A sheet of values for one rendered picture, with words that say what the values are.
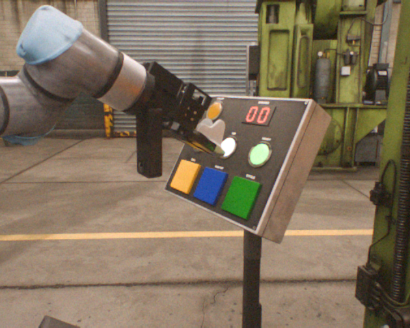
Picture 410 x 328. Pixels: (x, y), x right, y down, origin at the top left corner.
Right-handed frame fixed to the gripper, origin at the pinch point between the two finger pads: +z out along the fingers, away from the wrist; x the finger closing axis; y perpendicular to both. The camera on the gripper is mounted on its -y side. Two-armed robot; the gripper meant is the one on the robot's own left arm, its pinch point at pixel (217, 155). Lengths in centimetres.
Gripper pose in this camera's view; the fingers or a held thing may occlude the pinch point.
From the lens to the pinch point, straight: 64.6
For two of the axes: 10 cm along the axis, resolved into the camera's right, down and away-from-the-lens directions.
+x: -6.0, -1.8, 7.8
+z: 6.9, 3.7, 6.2
